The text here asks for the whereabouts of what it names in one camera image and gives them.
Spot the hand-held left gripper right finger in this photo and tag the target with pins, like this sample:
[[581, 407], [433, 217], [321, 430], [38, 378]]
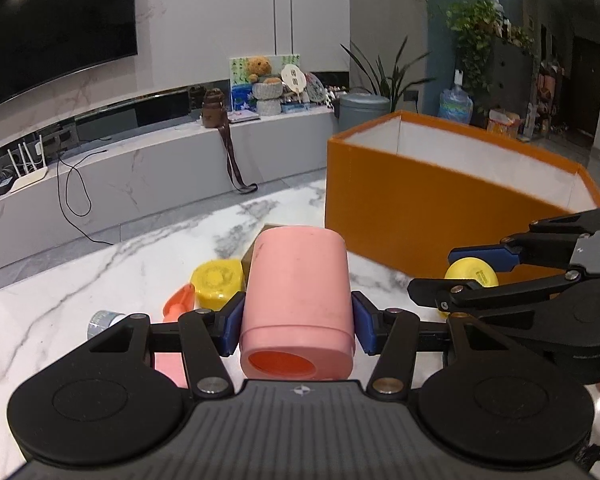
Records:
[[365, 325]]

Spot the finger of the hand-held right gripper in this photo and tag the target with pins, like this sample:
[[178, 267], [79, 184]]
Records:
[[480, 292], [485, 258]]

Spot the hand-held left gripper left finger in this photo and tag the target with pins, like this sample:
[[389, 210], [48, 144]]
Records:
[[232, 325]]

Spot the yellow dropper bottle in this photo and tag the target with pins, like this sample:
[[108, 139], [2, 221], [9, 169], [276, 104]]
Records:
[[472, 272]]

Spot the yellow tape measure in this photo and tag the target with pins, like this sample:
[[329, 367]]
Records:
[[215, 280]]

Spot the pink bottle with orange cap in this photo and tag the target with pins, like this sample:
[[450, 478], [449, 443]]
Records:
[[177, 302]]

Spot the pink cylindrical container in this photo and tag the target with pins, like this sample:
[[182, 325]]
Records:
[[295, 285]]

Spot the orange cardboard box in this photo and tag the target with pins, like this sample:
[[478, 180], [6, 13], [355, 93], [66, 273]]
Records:
[[390, 200]]

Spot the small grey jar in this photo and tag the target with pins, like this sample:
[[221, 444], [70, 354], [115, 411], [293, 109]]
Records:
[[102, 320]]

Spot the colourful cardboard box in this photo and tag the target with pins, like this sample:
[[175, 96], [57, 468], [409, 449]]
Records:
[[505, 124]]

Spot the blue water jug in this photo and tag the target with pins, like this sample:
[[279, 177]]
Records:
[[455, 105]]

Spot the white marble tv console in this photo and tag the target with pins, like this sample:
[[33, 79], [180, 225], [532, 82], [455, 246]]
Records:
[[145, 170]]

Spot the dark cabinet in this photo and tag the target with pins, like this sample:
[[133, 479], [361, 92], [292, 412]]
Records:
[[510, 75]]

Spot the grey trash can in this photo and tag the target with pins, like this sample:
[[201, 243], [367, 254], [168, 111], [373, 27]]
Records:
[[360, 110]]

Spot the long-leaf potted plant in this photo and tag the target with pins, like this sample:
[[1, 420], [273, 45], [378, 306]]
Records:
[[380, 80]]

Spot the pink notebook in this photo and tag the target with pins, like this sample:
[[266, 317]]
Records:
[[244, 116]]

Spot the grey woven pot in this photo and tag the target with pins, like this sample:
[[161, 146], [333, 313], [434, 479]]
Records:
[[267, 91], [269, 107]]

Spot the row of small figurines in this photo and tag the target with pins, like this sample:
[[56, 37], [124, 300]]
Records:
[[337, 92]]

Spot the blue flat box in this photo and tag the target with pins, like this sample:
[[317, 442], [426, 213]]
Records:
[[295, 106]]

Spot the leafy green plant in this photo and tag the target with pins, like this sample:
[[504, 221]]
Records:
[[472, 20]]

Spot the patterned plate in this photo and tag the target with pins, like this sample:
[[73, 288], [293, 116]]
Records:
[[314, 89]]

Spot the white router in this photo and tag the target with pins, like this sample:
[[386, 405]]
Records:
[[27, 180]]

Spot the white round hand fan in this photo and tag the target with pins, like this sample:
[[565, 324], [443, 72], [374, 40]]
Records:
[[293, 76]]

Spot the teddy bear display items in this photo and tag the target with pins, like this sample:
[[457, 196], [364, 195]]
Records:
[[240, 67]]

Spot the brown teddy bear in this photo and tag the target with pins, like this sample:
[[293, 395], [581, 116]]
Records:
[[258, 67]]

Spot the black power brick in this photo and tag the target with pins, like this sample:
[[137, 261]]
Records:
[[3, 186]]

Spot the black television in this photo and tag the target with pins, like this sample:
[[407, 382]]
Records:
[[45, 20]]

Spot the black wall socket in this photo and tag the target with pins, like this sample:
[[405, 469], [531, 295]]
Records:
[[411, 95]]

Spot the brown camera bag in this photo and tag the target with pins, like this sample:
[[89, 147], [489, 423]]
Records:
[[214, 110]]

